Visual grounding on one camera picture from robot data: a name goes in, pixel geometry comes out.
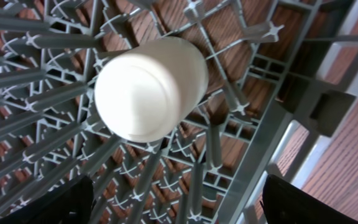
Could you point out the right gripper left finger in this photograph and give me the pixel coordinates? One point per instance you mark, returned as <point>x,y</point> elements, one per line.
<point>71,203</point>

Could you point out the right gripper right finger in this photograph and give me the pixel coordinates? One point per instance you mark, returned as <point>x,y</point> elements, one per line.
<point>283,203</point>

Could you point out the small white cup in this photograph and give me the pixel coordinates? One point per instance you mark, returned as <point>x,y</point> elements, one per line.
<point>142,94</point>

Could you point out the grey dishwasher rack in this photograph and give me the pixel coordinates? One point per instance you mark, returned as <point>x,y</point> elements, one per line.
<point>282,99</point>

